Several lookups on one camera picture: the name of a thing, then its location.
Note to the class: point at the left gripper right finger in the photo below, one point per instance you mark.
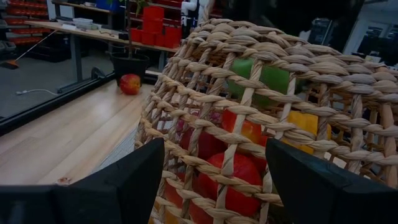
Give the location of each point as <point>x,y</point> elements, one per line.
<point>326,199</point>

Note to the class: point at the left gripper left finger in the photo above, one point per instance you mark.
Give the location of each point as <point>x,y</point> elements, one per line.
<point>109,199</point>

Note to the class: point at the orange plastic fruit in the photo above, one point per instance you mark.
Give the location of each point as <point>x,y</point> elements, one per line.
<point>169,217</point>

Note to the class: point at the bright red apple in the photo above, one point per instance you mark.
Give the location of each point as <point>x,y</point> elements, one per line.
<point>172,194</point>

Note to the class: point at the yellow bell pepper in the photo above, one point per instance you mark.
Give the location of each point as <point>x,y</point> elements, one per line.
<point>303,124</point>

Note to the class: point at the orange-red tomato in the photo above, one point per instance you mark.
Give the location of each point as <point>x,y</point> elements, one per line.
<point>245,171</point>

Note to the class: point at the red orange mango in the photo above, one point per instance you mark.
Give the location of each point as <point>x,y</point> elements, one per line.
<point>248,130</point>

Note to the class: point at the green apple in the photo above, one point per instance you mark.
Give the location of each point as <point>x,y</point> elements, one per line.
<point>273,79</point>

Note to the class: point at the purple grape bunch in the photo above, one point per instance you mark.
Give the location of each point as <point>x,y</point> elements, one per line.
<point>214,116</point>

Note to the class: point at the grey woven placemat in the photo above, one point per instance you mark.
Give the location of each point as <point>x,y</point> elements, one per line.
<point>119,149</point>

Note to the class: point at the black clamp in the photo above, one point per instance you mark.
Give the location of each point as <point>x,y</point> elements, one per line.
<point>98,73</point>

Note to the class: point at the artificial plant in black pot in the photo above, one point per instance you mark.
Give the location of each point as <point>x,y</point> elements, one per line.
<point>129,65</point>

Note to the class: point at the wooden workbench grey legs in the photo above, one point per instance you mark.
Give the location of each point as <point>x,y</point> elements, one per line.
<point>93,33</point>

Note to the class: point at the broom with orange head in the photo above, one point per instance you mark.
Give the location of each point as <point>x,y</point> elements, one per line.
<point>11,64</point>

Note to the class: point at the stacked red storage bins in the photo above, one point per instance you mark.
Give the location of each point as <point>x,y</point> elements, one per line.
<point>152,26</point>

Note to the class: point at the white plastic tub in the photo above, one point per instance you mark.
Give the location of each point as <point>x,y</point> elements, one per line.
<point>82,21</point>

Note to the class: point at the blue storage bin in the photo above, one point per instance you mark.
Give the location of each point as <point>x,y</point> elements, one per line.
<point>107,4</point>

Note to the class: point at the shelf with red bins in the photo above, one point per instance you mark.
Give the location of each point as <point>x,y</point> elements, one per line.
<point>25,21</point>

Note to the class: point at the white tubular fixture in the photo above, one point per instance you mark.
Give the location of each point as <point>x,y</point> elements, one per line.
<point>189,7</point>

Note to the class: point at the black aluminium table frame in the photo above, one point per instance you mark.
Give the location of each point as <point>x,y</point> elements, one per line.
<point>31,113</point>

